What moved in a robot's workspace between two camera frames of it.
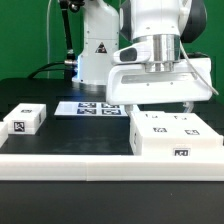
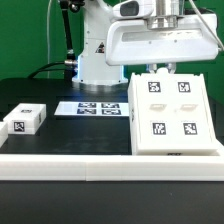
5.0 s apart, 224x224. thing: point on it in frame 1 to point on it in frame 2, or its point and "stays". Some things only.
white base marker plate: [91, 108] stays
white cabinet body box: [172, 134] stays
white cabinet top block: [26, 118] stays
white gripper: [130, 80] to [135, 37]
